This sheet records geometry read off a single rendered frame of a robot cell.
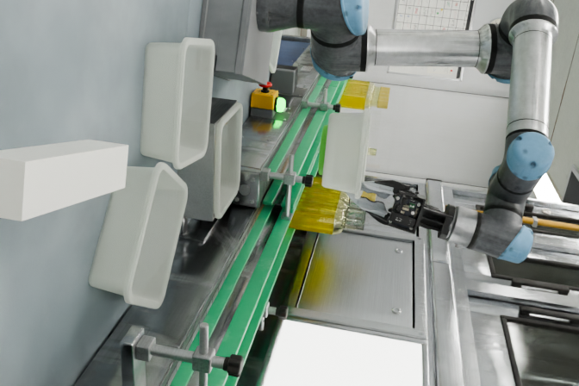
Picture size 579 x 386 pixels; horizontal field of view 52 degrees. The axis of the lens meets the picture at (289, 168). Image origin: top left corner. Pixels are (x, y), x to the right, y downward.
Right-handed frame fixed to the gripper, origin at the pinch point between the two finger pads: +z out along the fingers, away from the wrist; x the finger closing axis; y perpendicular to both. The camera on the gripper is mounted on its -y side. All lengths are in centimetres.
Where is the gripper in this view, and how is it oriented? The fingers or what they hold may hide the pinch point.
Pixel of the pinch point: (352, 190)
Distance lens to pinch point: 122.0
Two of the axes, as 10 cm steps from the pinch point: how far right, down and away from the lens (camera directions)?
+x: -2.8, 9.5, 1.2
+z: -9.4, -3.0, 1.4
